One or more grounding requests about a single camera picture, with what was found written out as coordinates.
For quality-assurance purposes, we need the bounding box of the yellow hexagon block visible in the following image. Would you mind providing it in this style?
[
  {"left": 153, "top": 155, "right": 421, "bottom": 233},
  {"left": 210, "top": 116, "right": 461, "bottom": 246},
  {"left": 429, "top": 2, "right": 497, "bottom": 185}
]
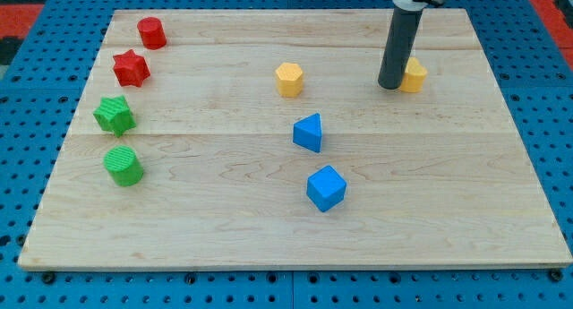
[{"left": 275, "top": 62, "right": 304, "bottom": 98}]

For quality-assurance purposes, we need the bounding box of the blue triangle block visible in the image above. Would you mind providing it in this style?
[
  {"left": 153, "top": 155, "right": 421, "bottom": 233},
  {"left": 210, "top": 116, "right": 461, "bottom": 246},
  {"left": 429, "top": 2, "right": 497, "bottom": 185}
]
[{"left": 293, "top": 113, "right": 322, "bottom": 153}]

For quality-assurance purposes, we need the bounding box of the blue cube block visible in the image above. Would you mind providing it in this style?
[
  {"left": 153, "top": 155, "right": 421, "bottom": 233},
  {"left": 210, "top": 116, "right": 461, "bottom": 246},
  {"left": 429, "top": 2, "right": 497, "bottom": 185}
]
[{"left": 306, "top": 165, "right": 347, "bottom": 212}]

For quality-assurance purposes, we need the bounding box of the wooden board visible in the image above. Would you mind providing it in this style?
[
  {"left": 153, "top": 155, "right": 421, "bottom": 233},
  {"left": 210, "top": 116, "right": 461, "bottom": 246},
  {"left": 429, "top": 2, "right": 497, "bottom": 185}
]
[{"left": 19, "top": 9, "right": 572, "bottom": 271}]

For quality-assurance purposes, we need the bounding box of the yellow heart block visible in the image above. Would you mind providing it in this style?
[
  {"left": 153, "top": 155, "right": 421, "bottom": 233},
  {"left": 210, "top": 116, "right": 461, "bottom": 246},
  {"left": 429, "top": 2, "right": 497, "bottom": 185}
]
[{"left": 398, "top": 56, "right": 428, "bottom": 93}]

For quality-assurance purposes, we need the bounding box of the green cylinder block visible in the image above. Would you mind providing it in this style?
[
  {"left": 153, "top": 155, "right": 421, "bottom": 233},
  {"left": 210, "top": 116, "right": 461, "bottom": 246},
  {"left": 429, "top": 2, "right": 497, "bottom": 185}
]
[{"left": 103, "top": 145, "right": 144, "bottom": 186}]

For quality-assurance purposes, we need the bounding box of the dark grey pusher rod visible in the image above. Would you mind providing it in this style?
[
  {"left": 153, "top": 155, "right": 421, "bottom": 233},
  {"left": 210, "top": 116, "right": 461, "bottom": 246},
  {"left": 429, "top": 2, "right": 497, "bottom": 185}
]
[{"left": 378, "top": 7, "right": 423, "bottom": 90}]

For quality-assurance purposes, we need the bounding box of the red star block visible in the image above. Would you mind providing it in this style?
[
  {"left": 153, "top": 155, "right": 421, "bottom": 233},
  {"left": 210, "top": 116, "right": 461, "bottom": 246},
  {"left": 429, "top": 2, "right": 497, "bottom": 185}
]
[{"left": 113, "top": 49, "right": 150, "bottom": 87}]

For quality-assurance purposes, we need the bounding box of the green star block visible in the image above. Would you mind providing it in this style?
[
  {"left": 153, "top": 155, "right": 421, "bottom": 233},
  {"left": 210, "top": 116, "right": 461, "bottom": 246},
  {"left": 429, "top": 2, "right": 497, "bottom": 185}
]
[{"left": 93, "top": 96, "right": 136, "bottom": 137}]

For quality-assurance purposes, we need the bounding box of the red cylinder block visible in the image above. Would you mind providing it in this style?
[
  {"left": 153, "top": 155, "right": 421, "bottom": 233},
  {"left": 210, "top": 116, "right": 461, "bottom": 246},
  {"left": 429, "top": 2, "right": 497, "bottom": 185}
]
[{"left": 137, "top": 17, "right": 167, "bottom": 50}]

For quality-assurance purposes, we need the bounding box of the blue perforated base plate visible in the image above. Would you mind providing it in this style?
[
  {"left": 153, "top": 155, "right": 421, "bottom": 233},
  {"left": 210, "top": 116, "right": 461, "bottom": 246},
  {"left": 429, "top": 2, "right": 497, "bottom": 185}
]
[{"left": 1, "top": 0, "right": 572, "bottom": 308}]

